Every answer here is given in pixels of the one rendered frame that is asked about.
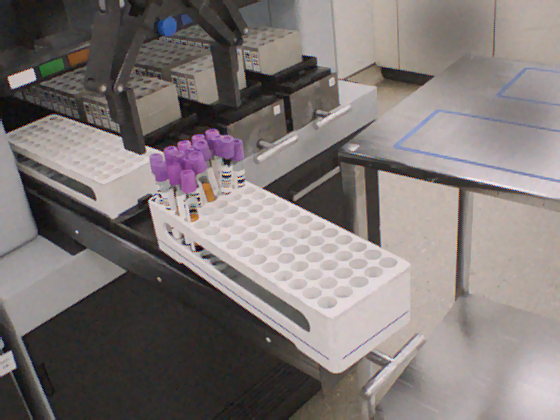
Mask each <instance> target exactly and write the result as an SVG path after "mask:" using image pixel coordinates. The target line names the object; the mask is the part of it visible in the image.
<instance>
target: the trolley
mask: <svg viewBox="0 0 560 420"><path fill-rule="evenodd" d="M338 160H339V161H340V162H341V166H342V179H343V192H344V206H345V219H346V231H348V232H350V233H352V234H354V235H356V236H358V237H360V238H362V239H363V240H365V241H367V242H368V236H367V218H366V199H365V181H364V167H365V168H369V169H374V170H377V171H381V172H386V173H394V174H398V175H403V176H406V177H411V178H415V179H418V180H423V181H427V182H431V183H435V184H440V185H443V186H447V187H452V188H455V189H459V195H458V225H457V255H456V285H455V304H454V305H453V306H452V307H451V308H450V309H449V311H448V312H447V313H446V315H445V316H444V317H443V320H442V321H441V322H440V323H439V324H438V326H437V327H436V328H435V329H434V331H433V332H432V333H431V335H430V336H429V338H428V339H427V342H426V343H425V344H424V345H423V346H422V347H421V349H420V350H418V351H417V353H416V354H415V355H414V358H413V359H412V361H411V362H410V363H409V364H408V365H407V366H406V367H405V369H404V370H403V371H402V373H401V374H400V375H399V376H398V378H397V380H396V381H395V382H394V384H393V385H392V386H391V388H389V389H388V391H387V392H386V393H385V395H384V396H383V397H382V399H381V400H380V402H379V403H378V404H377V405H376V407H375V397H373V398H372V399H371V400H370V401H366V400H364V399H363V398H362V397H361V396H360V394H359V390H360V389H361V388H362V387H363V386H364V385H365V384H366V383H367V382H368V381H369V380H371V379H372V378H373V376H374V363H373V362H371V361H369V360H367V359H363V360H361V361H360V362H359V363H358V364H357V365H356V366H355V376H356V389H357V399H356V402H357V414H358V420H560V322H559V321H556V320H554V319H551V318H547V317H545V316H542V315H540V316H539V315H537V314H534V313H531V312H528V311H525V310H522V309H520V308H514V307H512V306H508V305H505V304H503V303H500V302H497V301H495V300H488V299H486V298H483V297H480V296H477V295H475V294H471V293H468V287H469V276H470V266H471V246H472V224H473V193H477V194H483V195H488V196H492V197H496V198H500V199H504V200H508V201H511V202H516V203H519V204H524V205H527V206H532V207H535V208H543V209H547V210H551V211H555V212H560V65H559V64H550V63H541V62H532V61H523V60H514V59H505V58H496V57H487V56H477V55H468V54H464V55H463V56H462V57H460V58H459V59H458V60H457V61H456V62H453V63H452V64H451V65H449V66H448V68H446V69H445V70H444V71H441V72H440V73H438V75H437V76H435V77H434V78H433V79H431V80H429V81H428V82H427V83H426V84H424V85H423V86H422V87H420V88H419V90H416V91H415V92H413V93H412V94H411V95H409V97H408V98H406V99H405V100H402V101H401V102H400V103H398V104H397V106H395V107H394V108H393V109H391V110H390V111H387V112H386V114H384V115H383V116H382V117H380V118H379V119H378V120H376V121H375V122H374V123H372V124H371V125H369V126H368V127H367V128H365V129H364V130H363V131H361V132H360V133H359V134H358V135H357V136H356V137H353V138H352V139H350V140H349V141H348V142H346V143H345V144H344V145H343V146H342V147H341V148H339V149H338Z"/></svg>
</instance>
